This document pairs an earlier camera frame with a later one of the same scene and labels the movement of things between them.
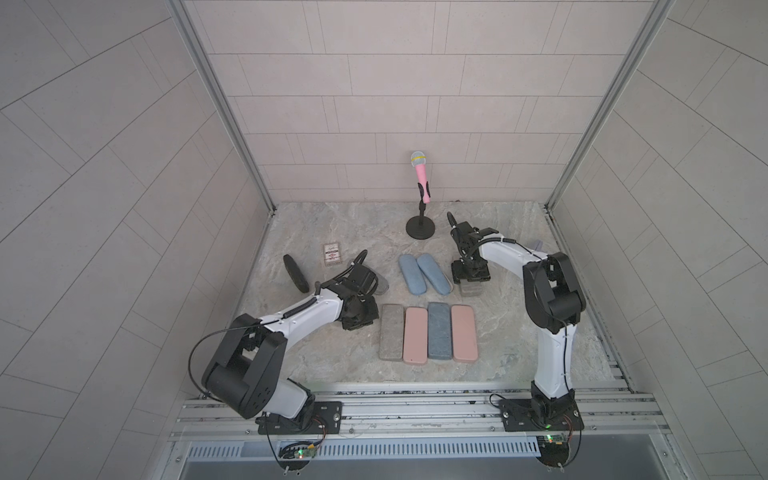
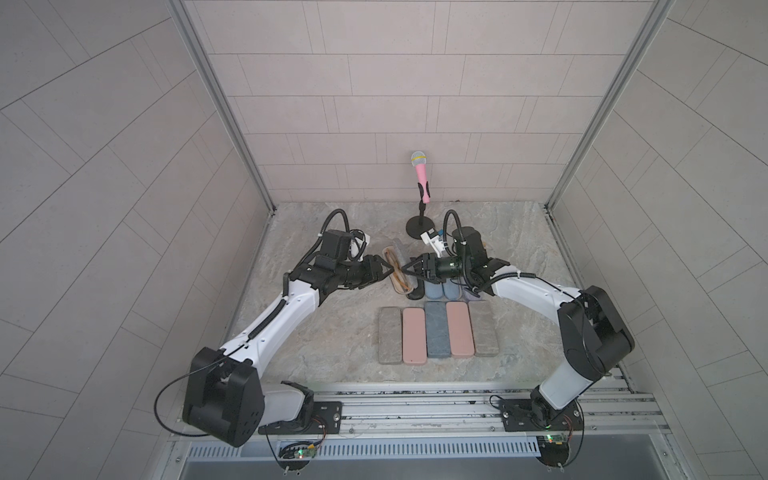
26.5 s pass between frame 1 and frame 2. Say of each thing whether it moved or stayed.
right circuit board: stayed
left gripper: moved
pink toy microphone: stayed
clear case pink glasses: moved
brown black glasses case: moved
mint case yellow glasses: stayed
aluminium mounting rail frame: stayed
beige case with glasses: moved
